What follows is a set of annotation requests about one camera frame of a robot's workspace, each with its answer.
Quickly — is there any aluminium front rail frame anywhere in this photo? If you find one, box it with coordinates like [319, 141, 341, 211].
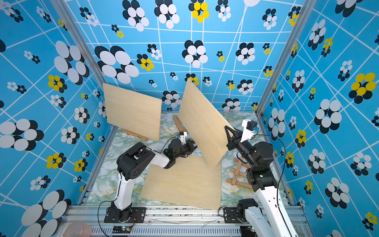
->
[54, 204, 314, 237]

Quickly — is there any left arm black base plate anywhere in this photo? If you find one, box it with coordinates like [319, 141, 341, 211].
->
[104, 207, 147, 224]

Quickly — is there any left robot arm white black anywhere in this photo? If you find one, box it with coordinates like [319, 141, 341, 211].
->
[104, 138, 197, 223]

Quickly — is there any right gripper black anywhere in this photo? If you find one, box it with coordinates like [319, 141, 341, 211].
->
[226, 126, 258, 171]

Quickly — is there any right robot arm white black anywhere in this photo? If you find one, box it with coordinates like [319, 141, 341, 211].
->
[225, 121, 298, 237]

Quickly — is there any plywood board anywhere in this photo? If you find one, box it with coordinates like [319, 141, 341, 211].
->
[103, 84, 162, 141]
[140, 156, 222, 210]
[178, 81, 231, 168]

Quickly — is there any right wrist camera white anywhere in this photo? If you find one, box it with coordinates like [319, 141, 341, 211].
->
[240, 119, 258, 143]

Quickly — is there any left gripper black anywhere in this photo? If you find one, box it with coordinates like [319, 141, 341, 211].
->
[174, 140, 201, 161]

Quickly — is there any wooden easel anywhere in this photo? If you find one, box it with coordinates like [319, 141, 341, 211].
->
[226, 158, 252, 189]
[123, 129, 148, 142]
[173, 115, 187, 132]

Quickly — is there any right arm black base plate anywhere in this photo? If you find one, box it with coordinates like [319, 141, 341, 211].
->
[220, 206, 265, 224]

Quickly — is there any pink translucent bowl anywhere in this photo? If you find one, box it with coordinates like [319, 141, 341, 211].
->
[63, 221, 93, 237]

